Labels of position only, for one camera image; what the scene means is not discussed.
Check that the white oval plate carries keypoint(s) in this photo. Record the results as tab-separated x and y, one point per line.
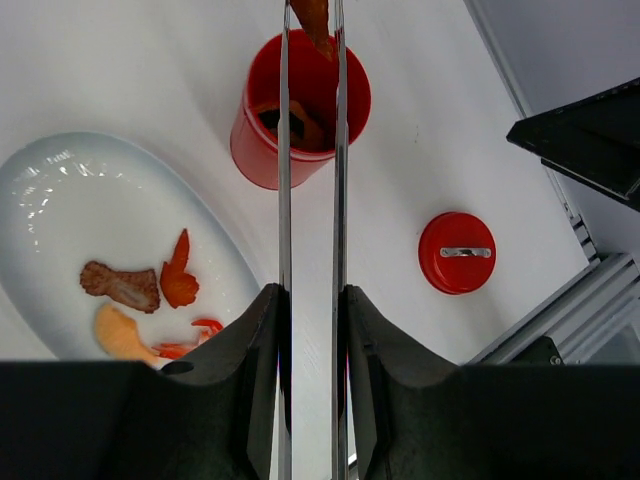
77	197

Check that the pale orange salmon piece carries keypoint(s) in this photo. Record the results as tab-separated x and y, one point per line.
118	336

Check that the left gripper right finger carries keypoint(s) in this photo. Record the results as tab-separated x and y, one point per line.
418	416

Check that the brown fried shrimp piece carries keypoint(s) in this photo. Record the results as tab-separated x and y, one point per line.
313	16

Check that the orange fried food piece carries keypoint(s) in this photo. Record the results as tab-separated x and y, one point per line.
315	136

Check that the brown meat slice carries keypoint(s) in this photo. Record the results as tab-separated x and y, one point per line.
135	289

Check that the red shrimp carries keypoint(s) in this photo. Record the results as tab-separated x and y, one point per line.
206	329

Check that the red round lid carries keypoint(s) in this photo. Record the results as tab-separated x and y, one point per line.
457	253

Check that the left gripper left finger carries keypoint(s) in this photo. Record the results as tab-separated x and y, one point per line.
209	415

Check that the red cylindrical container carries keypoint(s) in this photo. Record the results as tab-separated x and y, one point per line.
313	82

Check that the aluminium mounting rail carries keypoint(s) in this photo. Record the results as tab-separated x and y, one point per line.
576	322

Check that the white sushi roll piece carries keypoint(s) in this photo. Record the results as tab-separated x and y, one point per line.
270	118

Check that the metal tongs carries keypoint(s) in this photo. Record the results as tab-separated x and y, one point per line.
339	430

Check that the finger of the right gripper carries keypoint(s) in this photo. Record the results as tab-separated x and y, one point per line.
594	141

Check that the red carrot fan slice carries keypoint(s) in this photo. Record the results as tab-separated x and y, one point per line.
178	286

